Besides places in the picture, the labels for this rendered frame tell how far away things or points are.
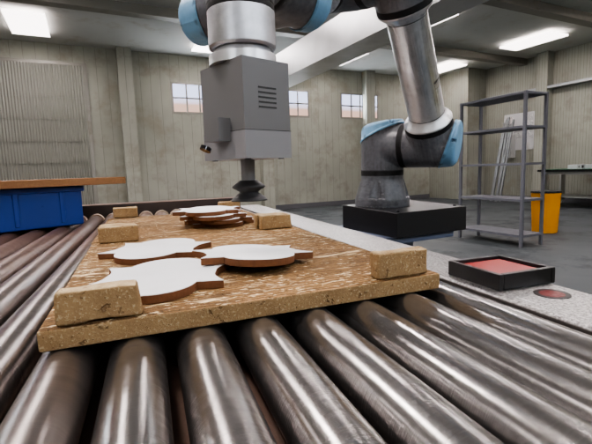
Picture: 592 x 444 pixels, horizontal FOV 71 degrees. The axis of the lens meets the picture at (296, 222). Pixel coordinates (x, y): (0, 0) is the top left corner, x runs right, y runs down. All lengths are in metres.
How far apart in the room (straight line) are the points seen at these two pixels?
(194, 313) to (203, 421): 0.12
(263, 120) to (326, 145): 11.48
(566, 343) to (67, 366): 0.34
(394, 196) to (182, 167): 9.43
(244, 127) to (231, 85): 0.05
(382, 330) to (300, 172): 11.18
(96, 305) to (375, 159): 0.90
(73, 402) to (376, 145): 0.97
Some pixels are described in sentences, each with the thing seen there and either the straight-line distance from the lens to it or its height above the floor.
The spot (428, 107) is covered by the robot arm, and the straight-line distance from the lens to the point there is 1.04.
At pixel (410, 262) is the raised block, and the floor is 0.95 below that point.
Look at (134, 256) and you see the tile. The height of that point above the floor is 0.94.
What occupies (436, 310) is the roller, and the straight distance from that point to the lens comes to 0.38.
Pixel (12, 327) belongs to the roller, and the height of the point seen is 0.92.
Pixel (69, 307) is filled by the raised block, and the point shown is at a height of 0.95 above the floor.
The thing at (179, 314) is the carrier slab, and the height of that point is 0.93.
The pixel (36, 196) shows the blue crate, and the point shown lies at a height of 1.00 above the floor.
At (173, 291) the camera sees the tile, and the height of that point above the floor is 0.94.
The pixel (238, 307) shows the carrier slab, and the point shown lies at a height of 0.93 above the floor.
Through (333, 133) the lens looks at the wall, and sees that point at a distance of 12.08.
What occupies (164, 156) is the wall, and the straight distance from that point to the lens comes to 10.34.
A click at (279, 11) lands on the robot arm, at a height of 1.23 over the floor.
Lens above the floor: 1.04
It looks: 7 degrees down
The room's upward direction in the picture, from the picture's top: 2 degrees counter-clockwise
